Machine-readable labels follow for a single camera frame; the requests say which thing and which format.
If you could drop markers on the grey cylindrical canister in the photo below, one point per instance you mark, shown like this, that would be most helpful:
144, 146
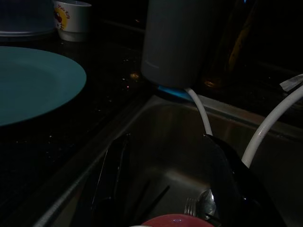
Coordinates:
175, 42

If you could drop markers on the white Hello Kitty mug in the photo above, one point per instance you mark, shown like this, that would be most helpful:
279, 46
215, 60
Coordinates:
75, 23

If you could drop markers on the white tag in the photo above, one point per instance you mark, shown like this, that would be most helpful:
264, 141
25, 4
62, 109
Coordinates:
292, 82

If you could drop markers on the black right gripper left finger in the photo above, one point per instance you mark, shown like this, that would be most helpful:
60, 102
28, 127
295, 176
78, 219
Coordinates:
109, 189

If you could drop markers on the yellow oil bottle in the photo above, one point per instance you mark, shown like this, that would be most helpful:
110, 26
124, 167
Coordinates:
233, 59

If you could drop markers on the black chopstick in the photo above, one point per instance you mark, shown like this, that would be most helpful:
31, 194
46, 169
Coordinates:
142, 194
158, 198

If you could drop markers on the stainless steel sink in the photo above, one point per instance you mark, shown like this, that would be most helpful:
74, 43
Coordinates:
175, 146

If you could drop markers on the teal plate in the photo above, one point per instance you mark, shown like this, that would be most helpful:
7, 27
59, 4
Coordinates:
35, 85

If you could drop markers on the blue pad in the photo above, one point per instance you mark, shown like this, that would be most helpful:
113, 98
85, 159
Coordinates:
170, 92

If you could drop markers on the metal fork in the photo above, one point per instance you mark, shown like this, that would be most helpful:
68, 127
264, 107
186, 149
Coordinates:
190, 208

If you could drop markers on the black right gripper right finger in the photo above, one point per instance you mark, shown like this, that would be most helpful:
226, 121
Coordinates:
243, 194

